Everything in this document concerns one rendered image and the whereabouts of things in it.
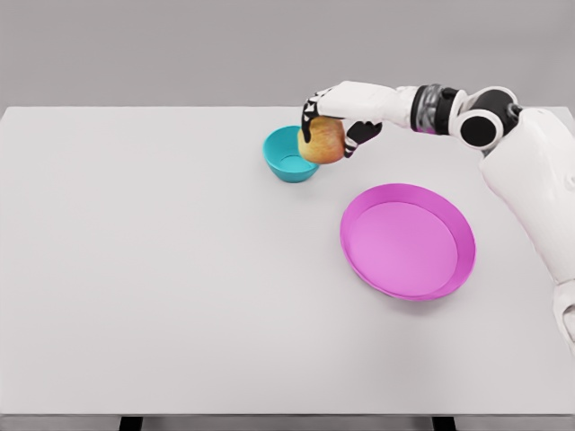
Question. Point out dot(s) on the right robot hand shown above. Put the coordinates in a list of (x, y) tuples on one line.
[(348, 101)]

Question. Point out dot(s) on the red yellow apple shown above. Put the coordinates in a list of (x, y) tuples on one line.
[(322, 140)]

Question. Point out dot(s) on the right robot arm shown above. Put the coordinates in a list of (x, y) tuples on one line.
[(507, 148)]

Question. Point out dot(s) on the blue bowl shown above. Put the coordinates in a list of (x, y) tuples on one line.
[(287, 155)]

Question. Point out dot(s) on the pink plate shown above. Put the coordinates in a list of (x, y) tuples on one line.
[(406, 242)]

